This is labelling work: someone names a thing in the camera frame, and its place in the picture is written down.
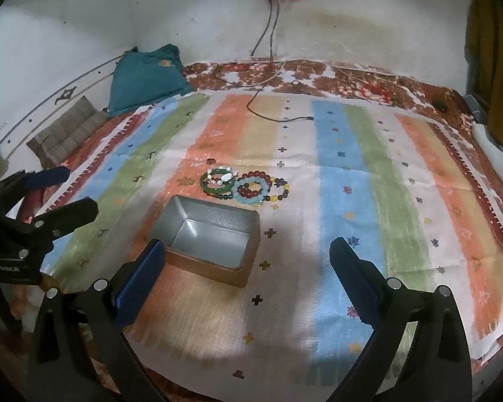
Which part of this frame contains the white bead bracelet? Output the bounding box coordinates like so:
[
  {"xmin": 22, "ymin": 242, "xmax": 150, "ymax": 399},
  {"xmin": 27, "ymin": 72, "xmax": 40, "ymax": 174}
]
[{"xmin": 207, "ymin": 168, "xmax": 239, "ymax": 186}]

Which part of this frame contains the black cable with plug end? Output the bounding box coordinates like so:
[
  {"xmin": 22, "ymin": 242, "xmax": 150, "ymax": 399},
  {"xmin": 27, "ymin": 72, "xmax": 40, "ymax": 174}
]
[{"xmin": 246, "ymin": 0, "xmax": 314, "ymax": 123}]

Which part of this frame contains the brown striped cushion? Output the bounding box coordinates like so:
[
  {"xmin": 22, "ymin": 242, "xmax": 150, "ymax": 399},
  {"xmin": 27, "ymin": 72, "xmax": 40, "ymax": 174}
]
[{"xmin": 26, "ymin": 96, "xmax": 108, "ymax": 171}]

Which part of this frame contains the red bead bracelet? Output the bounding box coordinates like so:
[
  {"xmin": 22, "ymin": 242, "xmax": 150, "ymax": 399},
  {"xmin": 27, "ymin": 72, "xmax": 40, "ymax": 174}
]
[{"xmin": 239, "ymin": 170, "xmax": 274, "ymax": 200}]

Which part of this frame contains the dark green bead bracelet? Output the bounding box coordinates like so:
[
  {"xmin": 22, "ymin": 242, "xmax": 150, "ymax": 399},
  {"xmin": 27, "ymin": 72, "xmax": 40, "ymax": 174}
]
[{"xmin": 203, "ymin": 184, "xmax": 236, "ymax": 200}]

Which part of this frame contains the teal cloth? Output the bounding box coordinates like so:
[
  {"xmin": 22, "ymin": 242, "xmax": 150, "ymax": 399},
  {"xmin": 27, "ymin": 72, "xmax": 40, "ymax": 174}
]
[{"xmin": 107, "ymin": 45, "xmax": 195, "ymax": 119}]

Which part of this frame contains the light blue bead bracelet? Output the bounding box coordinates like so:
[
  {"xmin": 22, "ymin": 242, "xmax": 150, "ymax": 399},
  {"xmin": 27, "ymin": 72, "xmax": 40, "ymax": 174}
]
[{"xmin": 232, "ymin": 177, "xmax": 269, "ymax": 206}]

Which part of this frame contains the white cable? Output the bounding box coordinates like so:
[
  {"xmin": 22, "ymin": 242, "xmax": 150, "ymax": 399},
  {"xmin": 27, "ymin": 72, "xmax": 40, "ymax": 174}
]
[{"xmin": 213, "ymin": 59, "xmax": 286, "ymax": 89}]

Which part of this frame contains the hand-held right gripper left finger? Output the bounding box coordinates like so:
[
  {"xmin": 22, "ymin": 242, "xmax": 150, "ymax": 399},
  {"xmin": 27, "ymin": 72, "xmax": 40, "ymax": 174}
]
[{"xmin": 27, "ymin": 239, "xmax": 168, "ymax": 402}]

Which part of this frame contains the striped pastel mat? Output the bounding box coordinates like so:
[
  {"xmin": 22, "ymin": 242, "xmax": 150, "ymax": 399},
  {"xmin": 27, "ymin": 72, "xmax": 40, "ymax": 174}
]
[{"xmin": 40, "ymin": 92, "xmax": 503, "ymax": 387}]

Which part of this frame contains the yellow curtain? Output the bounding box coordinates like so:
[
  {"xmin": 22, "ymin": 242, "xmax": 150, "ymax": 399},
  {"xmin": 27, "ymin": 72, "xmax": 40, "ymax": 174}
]
[{"xmin": 464, "ymin": 0, "xmax": 503, "ymax": 147}]

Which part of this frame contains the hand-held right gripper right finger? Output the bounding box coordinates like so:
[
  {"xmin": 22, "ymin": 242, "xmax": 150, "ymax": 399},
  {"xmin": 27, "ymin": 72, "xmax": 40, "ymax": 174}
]
[{"xmin": 327, "ymin": 237, "xmax": 473, "ymax": 402}]

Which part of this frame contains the green jade bangle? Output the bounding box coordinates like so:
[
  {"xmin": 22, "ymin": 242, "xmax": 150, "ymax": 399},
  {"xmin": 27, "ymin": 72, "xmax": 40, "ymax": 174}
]
[{"xmin": 200, "ymin": 168, "xmax": 237, "ymax": 195}]

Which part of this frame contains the dark and yellow bead bracelet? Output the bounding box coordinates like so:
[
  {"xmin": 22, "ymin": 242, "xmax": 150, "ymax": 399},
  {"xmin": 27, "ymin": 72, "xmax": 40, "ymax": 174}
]
[{"xmin": 260, "ymin": 176, "xmax": 291, "ymax": 203}]

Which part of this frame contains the rectangular metal tin box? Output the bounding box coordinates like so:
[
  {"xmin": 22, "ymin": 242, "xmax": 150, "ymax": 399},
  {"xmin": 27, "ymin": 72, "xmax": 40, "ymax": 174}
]
[{"xmin": 148, "ymin": 195, "xmax": 261, "ymax": 289}]

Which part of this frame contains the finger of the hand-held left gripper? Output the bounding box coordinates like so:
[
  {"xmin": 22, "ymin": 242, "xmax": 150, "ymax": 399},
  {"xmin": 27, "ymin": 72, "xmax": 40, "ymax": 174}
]
[
  {"xmin": 0, "ymin": 166, "xmax": 70, "ymax": 212},
  {"xmin": 19, "ymin": 198, "xmax": 99, "ymax": 260}
]

